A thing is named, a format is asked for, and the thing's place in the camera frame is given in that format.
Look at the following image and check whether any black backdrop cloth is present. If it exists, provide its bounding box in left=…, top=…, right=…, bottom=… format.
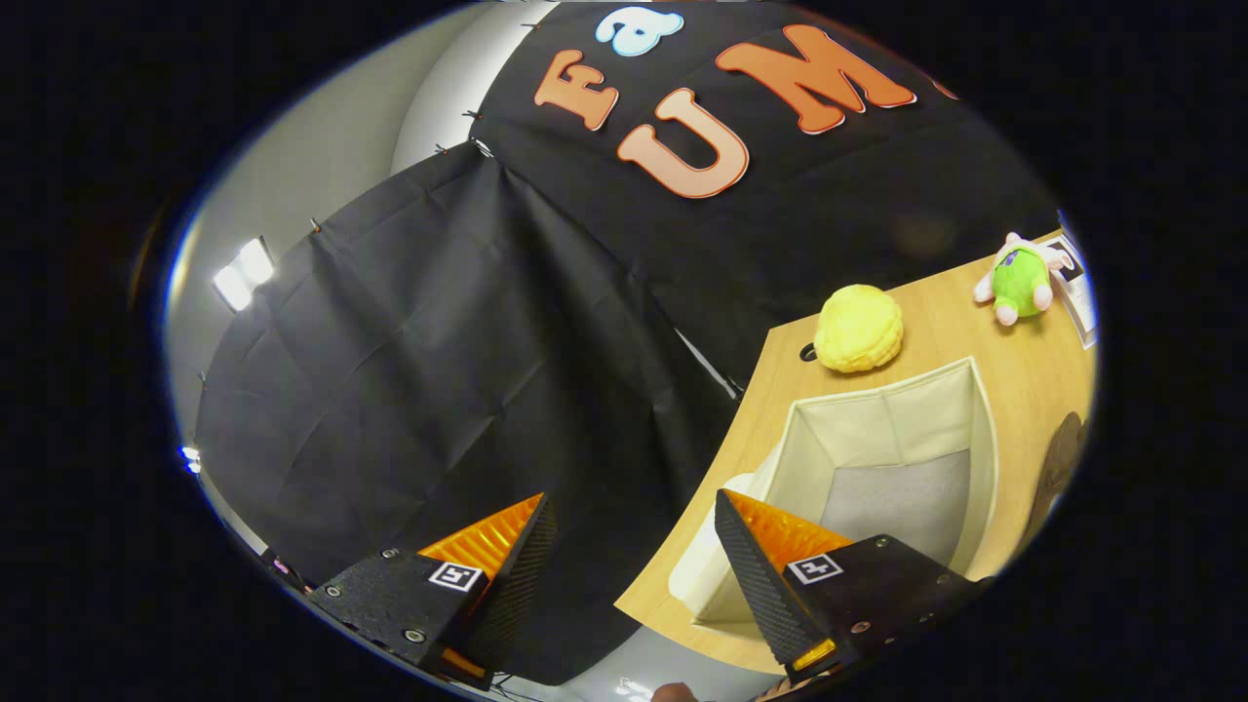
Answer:
left=195, top=0, right=1064, bottom=685

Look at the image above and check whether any grey fabric storage box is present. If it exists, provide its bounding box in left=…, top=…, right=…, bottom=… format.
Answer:
left=669, top=356, right=1000, bottom=627

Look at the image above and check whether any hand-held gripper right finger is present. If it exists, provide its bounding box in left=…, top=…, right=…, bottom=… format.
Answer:
left=714, top=489, right=991, bottom=684

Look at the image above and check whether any green and pink plush toy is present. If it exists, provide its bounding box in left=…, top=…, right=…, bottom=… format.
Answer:
left=973, top=232, right=1073, bottom=327

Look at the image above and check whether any yellow plush toy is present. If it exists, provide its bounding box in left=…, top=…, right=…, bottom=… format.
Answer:
left=813, top=284, right=905, bottom=374

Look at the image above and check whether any white book with dark picture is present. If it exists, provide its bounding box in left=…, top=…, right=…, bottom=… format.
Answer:
left=1048, top=229, right=1101, bottom=350

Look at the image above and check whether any brown fuzzy shoe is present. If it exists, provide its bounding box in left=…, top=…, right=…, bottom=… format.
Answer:
left=1024, top=411, right=1089, bottom=547

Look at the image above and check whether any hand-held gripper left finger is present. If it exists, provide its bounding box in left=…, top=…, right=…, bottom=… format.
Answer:
left=307, top=493, right=559, bottom=691

